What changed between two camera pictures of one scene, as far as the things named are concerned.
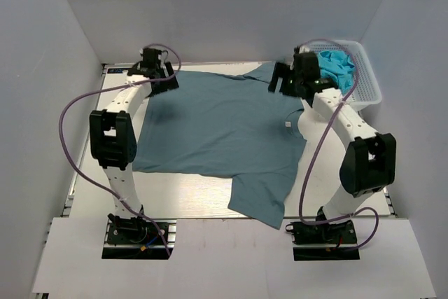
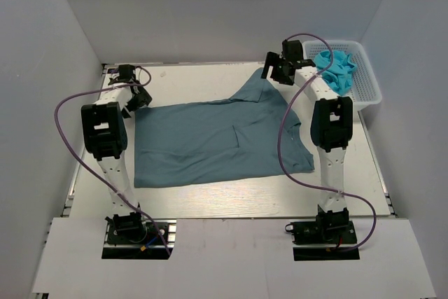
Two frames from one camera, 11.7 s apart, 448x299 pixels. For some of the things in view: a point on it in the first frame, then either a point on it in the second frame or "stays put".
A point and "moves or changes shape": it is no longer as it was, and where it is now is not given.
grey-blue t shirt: (237, 127) moves or changes shape
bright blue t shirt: (340, 65) stays put
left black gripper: (167, 85) → (144, 99)
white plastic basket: (365, 92) stays put
